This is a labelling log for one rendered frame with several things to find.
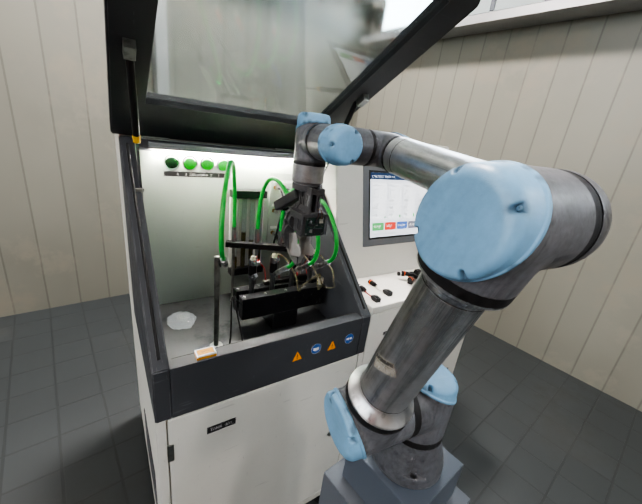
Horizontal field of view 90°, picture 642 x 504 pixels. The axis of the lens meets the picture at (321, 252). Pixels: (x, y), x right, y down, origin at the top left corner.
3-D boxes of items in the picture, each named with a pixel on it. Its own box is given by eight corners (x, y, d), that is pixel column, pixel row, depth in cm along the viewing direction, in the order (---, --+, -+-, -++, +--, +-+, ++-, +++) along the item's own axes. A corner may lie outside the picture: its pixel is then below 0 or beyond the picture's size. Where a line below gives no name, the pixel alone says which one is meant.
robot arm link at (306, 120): (307, 110, 65) (291, 110, 72) (301, 166, 69) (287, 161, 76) (340, 116, 69) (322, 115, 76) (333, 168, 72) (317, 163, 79)
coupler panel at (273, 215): (269, 245, 140) (274, 173, 129) (266, 243, 143) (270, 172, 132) (295, 243, 147) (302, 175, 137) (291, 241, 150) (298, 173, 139)
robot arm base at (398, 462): (454, 462, 69) (467, 428, 66) (414, 506, 60) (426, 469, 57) (399, 414, 80) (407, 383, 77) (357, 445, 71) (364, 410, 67)
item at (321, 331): (172, 418, 84) (169, 369, 78) (169, 406, 87) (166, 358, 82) (355, 355, 117) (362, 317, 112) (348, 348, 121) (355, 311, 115)
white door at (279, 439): (175, 579, 106) (166, 424, 82) (174, 571, 107) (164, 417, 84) (334, 483, 141) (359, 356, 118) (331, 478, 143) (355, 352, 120)
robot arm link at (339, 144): (382, 128, 62) (352, 126, 71) (332, 121, 57) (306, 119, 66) (375, 170, 64) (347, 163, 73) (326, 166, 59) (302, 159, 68)
